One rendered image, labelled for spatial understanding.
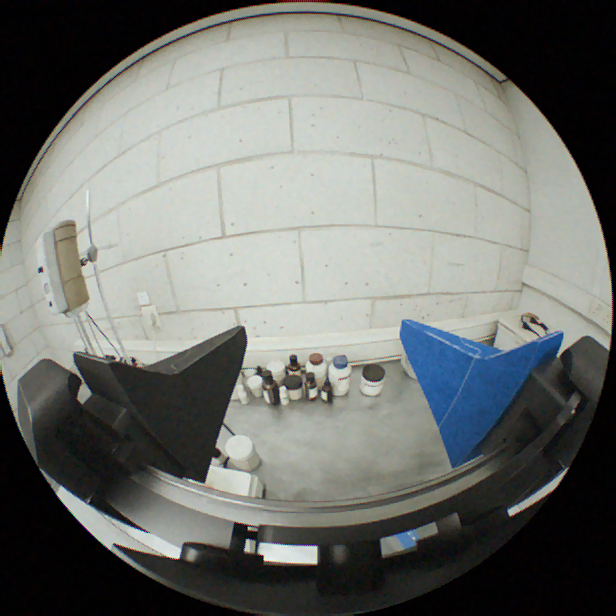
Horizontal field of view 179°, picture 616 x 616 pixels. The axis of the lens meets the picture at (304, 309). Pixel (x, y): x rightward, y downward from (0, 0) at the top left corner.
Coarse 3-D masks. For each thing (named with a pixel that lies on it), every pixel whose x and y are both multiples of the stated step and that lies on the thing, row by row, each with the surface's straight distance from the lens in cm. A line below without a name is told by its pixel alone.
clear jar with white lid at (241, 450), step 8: (232, 440) 45; (240, 440) 45; (248, 440) 44; (232, 448) 44; (240, 448) 44; (248, 448) 43; (232, 456) 43; (240, 456) 43; (248, 456) 43; (256, 456) 46; (240, 464) 46; (248, 464) 46; (256, 464) 48
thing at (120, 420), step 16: (96, 400) 7; (96, 416) 7; (112, 416) 6; (128, 416) 6; (96, 432) 7; (112, 432) 6; (128, 432) 6; (144, 432) 6; (112, 448) 6; (128, 448) 6; (144, 448) 6; (160, 448) 7; (128, 464) 6; (160, 464) 7; (176, 464) 8
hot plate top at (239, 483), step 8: (216, 472) 42; (224, 472) 42; (232, 472) 41; (240, 472) 41; (232, 480) 41; (240, 480) 40; (248, 480) 40; (232, 488) 40; (240, 488) 40; (248, 488) 39
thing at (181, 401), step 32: (192, 352) 8; (224, 352) 8; (96, 384) 7; (128, 384) 5; (160, 384) 6; (192, 384) 7; (224, 384) 9; (160, 416) 6; (192, 416) 7; (224, 416) 9; (192, 448) 8
